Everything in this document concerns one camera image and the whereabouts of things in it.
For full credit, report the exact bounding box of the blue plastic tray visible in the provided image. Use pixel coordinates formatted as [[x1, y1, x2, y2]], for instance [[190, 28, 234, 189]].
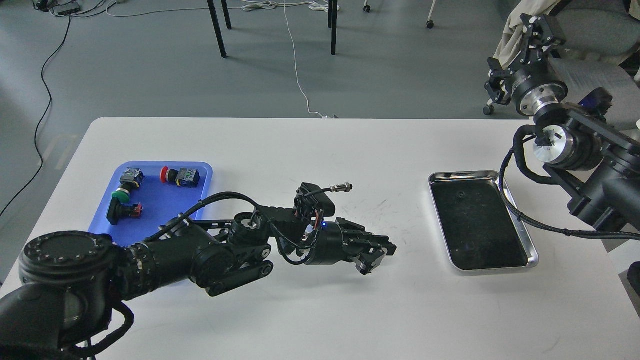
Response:
[[88, 161, 214, 248]]

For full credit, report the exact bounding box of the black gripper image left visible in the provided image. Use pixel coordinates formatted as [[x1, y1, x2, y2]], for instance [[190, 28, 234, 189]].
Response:
[[303, 218, 397, 274]]

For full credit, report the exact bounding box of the black knob selector switch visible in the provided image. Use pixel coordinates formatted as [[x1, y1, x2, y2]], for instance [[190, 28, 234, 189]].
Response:
[[106, 197, 143, 226]]

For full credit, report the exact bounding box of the grey office chair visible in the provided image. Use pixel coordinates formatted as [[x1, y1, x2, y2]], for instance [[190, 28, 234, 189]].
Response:
[[483, 0, 639, 132]]

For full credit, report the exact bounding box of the black floor cable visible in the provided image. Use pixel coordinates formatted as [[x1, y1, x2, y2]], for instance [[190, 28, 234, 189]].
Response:
[[0, 0, 121, 216]]

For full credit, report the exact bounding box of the black robot arm image left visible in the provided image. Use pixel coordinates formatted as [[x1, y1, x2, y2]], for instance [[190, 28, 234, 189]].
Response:
[[1, 182, 397, 360]]

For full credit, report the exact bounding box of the black table leg left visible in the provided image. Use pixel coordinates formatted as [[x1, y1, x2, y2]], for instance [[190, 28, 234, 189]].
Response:
[[206, 0, 233, 59]]

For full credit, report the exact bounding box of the red push button switch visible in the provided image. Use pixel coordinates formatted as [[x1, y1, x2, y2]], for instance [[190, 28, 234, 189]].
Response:
[[159, 166, 201, 188]]

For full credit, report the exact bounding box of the black table leg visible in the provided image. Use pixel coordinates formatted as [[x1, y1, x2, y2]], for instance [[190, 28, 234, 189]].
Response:
[[327, 0, 339, 56], [206, 0, 233, 59]]

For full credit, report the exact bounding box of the silver metal tray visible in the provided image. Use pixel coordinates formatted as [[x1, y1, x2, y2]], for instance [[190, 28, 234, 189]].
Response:
[[428, 170, 540, 275]]

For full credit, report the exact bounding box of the green mushroom push button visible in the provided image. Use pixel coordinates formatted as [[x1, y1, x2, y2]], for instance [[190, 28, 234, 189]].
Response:
[[110, 167, 145, 204]]

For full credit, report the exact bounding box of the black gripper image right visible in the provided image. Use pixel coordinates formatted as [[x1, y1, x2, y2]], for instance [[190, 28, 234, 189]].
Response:
[[484, 13, 569, 117]]

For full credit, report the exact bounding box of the black table leg right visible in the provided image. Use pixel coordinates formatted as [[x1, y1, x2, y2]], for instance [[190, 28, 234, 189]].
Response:
[[327, 0, 339, 56]]

